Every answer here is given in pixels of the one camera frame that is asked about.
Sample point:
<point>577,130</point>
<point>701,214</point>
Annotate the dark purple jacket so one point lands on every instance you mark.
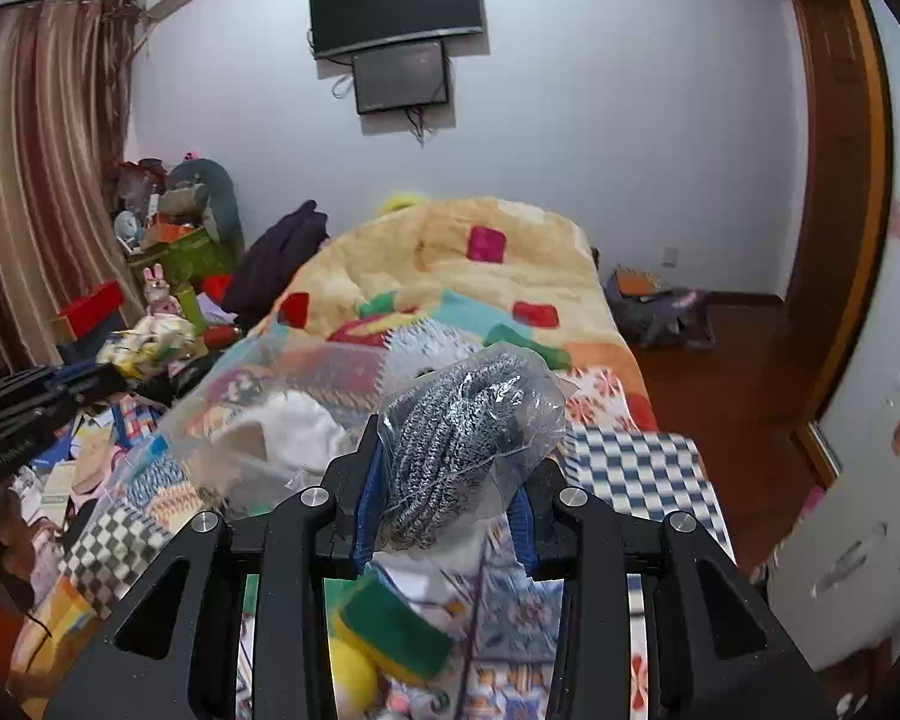
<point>281,259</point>

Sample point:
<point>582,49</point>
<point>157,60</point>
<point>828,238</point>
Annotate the yellow green plush toy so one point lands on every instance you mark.
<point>399,201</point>

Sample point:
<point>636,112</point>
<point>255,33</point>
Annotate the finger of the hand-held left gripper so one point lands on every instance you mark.
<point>94,384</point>

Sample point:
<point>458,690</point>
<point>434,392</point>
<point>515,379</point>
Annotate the purple bag on floor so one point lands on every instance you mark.
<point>660,307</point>

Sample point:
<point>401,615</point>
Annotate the striped pink brown curtain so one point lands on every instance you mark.
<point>41,165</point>

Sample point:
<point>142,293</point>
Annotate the small black wall monitor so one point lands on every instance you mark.
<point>401,76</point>

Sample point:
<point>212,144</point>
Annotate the large black wall television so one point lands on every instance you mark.
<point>396,4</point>

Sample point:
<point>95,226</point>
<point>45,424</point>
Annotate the pink rabbit toy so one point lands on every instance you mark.
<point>159,292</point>

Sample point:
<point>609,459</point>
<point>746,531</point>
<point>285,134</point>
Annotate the white wall socket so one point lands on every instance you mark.
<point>670,256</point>

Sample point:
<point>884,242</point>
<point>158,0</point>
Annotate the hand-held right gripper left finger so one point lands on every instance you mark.
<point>369,499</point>

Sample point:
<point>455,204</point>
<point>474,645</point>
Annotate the blue white checkered cloth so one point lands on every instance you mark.
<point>637,472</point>

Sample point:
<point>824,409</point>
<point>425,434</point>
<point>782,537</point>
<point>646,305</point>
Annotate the white door with stickers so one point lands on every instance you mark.
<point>847,532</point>

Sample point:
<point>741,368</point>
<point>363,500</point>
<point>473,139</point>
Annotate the grey white checkered cloth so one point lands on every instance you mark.
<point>109,547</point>

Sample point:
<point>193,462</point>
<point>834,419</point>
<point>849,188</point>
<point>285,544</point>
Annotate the bagged grey knit gloves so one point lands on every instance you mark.
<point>450,427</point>

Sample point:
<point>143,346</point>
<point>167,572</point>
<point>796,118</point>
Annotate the green cardboard box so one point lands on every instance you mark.
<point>184,255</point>

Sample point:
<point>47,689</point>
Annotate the yellow plush printed blanket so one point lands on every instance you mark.
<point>435,270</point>

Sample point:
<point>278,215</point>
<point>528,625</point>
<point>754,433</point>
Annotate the clear bag with white cloth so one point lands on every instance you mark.
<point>270,427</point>

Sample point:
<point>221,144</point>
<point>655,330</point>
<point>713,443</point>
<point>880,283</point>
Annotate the grey plush toy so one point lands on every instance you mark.
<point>202,191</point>

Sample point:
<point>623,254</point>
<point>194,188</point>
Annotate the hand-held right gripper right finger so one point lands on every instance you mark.
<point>526,532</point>

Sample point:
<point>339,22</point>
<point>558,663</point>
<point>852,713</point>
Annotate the red box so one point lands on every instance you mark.
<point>90,309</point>

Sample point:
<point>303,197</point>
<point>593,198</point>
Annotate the yellow green sponge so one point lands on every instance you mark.
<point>390,626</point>

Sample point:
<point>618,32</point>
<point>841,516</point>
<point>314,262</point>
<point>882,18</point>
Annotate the wooden door frame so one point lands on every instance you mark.
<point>840,187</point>

